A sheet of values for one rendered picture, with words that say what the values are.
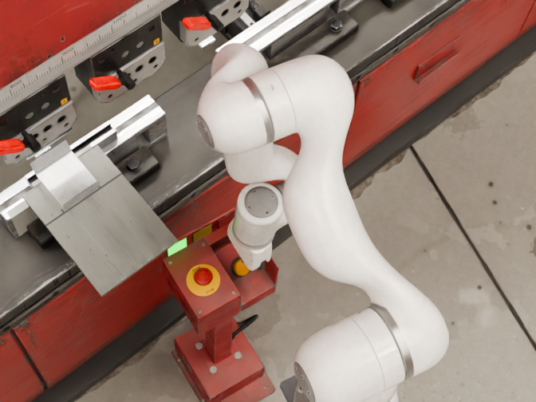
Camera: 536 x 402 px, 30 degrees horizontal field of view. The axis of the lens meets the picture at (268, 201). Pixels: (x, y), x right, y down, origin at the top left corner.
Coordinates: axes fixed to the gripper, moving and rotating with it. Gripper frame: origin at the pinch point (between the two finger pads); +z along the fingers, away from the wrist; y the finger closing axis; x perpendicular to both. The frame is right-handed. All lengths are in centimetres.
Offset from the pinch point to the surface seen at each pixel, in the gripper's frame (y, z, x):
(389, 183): -17, 86, 70
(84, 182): -25.3, -14.1, -23.5
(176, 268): -6.2, 6.6, -13.3
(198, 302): 2.7, 5.8, -13.2
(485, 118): -20, 86, 110
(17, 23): -32, -67, -26
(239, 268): -0.5, 11.3, -0.6
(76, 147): -33.2, -12.9, -21.2
